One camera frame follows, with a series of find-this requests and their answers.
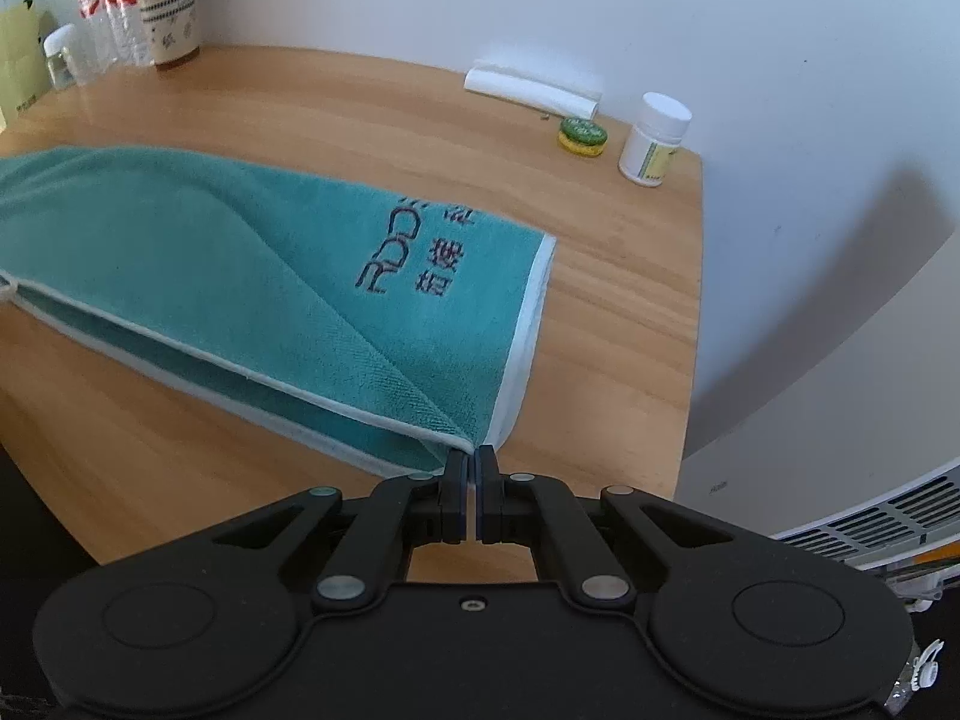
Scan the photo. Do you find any teal towel white trim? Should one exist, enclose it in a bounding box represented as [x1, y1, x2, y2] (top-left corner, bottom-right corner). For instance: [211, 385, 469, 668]
[2, 146, 556, 476]

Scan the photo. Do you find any white air conditioner unit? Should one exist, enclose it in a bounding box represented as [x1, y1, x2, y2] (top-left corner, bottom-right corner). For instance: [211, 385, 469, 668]
[675, 239, 958, 567]

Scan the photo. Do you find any green lid yellow tin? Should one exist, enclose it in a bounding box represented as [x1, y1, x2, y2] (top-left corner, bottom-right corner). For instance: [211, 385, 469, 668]
[556, 117, 608, 158]

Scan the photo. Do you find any white pill bottle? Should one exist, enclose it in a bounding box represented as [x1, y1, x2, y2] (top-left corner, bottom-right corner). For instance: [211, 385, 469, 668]
[619, 91, 693, 187]

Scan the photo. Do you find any water bottle nearest tumbler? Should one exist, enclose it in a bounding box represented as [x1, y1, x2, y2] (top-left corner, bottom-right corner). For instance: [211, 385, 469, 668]
[119, 0, 153, 67]

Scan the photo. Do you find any middle water bottle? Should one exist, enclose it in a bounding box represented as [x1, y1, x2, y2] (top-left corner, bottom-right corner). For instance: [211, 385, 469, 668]
[101, 0, 136, 70]

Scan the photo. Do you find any water bottle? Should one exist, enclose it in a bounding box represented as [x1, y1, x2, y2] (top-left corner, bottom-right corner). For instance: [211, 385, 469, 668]
[101, 0, 136, 70]
[78, 0, 116, 73]

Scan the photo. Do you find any leftmost water bottle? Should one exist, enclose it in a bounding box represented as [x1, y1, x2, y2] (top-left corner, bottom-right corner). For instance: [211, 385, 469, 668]
[78, 0, 116, 73]

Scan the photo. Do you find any small white cap jar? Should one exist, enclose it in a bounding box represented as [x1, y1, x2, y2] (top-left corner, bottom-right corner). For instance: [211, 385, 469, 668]
[43, 25, 86, 91]

